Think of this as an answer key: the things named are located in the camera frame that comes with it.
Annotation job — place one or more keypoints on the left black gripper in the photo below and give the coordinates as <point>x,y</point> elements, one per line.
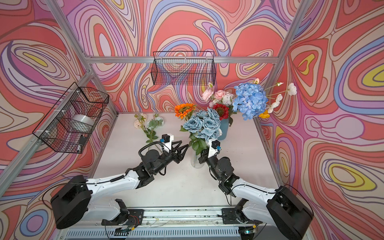
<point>176,158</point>

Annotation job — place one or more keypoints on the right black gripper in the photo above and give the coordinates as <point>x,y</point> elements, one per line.
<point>204,156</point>

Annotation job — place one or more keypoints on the clear glass vase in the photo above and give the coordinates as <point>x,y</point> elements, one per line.
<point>195,161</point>

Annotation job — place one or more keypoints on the red protea flower stem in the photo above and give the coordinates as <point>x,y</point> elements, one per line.
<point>185,112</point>

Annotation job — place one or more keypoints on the pale pink blue rose bouquet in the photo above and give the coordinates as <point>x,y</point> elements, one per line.
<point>149,125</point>

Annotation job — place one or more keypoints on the teal ceramic vase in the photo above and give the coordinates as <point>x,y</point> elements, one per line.
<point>224,129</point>

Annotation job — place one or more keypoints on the red gerbera flower stem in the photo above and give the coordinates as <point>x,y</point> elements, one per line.
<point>222,110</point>

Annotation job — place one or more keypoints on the large pink peony stem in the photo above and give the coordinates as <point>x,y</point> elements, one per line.
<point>210,95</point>

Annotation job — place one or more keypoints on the light blue hydrangea stem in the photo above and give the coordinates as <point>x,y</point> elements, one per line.
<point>251,100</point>

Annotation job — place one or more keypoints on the white poppy flower stem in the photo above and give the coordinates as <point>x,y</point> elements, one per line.
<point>291,90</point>

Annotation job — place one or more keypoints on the pink purple mixed bouquet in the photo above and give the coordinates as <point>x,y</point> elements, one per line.
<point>228,100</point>

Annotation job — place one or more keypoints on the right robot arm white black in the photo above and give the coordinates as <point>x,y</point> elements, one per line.
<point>277,207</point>

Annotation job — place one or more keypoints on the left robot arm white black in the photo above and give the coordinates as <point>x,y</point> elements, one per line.
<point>76,200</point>

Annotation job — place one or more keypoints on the small black device in basket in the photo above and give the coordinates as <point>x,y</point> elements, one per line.
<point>81,143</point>

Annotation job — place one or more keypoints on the white tape roll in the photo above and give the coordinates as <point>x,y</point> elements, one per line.
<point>81,123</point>

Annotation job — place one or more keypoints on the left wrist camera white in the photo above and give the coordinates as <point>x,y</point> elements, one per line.
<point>166,141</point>

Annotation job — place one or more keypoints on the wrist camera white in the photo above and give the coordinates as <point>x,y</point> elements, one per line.
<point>166,141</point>
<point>214,148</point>

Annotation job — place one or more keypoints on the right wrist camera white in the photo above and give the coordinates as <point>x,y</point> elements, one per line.
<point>214,148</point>

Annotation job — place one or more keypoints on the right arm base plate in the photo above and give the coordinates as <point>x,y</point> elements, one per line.
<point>235,215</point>

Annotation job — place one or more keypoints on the aluminium front rail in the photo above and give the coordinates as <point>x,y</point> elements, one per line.
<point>198,216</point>

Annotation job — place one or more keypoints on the black wire basket back wall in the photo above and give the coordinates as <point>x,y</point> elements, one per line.
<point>184,68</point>

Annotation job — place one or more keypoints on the black wire basket wall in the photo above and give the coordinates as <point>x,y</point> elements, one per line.
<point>184,68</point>
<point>57,133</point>

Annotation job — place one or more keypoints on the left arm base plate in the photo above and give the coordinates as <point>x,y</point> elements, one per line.
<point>127,217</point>

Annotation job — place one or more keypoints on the black wire basket left wall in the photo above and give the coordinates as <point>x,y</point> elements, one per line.
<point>57,133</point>

